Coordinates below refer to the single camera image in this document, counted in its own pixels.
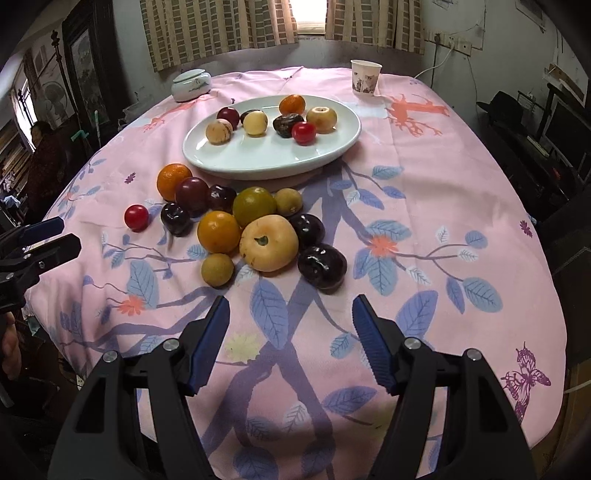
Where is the white power cable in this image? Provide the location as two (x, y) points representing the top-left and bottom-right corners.
(414, 43), (456, 80)

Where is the right striped curtain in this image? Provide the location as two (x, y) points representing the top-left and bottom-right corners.
(325, 0), (425, 55)

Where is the white oval plate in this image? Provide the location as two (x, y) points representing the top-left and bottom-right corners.
(182, 95), (362, 180)

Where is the small yellow-green fruit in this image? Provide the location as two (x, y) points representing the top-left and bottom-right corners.
(274, 188), (304, 217)

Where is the yellow-green citrus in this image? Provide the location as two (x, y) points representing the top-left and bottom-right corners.
(232, 186), (276, 228)

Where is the celadon lidded jar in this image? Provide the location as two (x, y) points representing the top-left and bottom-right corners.
(171, 69), (212, 103)

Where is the computer monitor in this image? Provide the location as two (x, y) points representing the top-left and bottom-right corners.
(544, 99), (590, 179)

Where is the wall power strip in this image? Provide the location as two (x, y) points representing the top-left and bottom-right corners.
(426, 31), (473, 56)

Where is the orange-yellow persimmon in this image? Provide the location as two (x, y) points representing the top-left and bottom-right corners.
(197, 211), (242, 254)

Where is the black hat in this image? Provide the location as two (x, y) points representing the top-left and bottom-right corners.
(476, 91), (524, 124)

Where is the pink printed tablecloth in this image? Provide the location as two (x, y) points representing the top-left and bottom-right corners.
(27, 67), (566, 479)

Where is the left striped curtain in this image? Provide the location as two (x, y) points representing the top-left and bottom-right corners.
(139, 0), (298, 72)

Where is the standing fan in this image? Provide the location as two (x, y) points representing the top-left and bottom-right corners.
(42, 81), (69, 127)

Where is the small tan round fruit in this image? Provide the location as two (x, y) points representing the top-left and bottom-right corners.
(200, 253), (235, 288)

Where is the tan apple-like fruit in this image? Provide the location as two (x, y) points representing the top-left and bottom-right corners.
(307, 106), (338, 134)

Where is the large pale yellow apple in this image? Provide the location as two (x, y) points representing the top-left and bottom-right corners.
(239, 214), (298, 273)

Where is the dark plum behind apple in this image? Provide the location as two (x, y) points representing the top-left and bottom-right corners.
(288, 213), (325, 252)

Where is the small red cherry tomato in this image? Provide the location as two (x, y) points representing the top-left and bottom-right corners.
(291, 121), (317, 146)

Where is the tan speckled round fruit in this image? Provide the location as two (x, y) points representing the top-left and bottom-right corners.
(205, 119), (233, 145)

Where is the large dark glossy plum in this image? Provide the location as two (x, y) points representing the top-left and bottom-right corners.
(297, 243), (348, 291)

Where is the framed picture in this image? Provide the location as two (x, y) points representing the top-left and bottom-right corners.
(61, 0), (131, 149)

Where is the dark red plum on plate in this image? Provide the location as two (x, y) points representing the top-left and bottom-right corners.
(216, 107), (240, 130)

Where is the small dark plum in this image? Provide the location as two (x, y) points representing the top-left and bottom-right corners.
(206, 184), (237, 214)

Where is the pale yellow round fruit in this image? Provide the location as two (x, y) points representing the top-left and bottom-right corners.
(242, 110), (269, 137)

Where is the small dark fruit on plate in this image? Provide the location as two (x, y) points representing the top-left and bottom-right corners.
(239, 109), (257, 124)

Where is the dark purple plum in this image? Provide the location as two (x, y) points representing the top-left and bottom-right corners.
(160, 202), (193, 237)

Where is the orange tangerine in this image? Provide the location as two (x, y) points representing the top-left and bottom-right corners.
(156, 163), (192, 202)
(279, 94), (305, 115)

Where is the striped curtain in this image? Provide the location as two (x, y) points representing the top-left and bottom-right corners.
(325, 0), (425, 55)
(139, 0), (298, 72)

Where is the floral paper cup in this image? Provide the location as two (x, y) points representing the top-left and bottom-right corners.
(351, 59), (383, 95)

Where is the person's left hand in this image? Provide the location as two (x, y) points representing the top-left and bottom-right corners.
(1, 312), (22, 380)

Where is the dark brown wrinkled fruit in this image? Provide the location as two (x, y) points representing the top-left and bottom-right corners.
(273, 113), (304, 138)

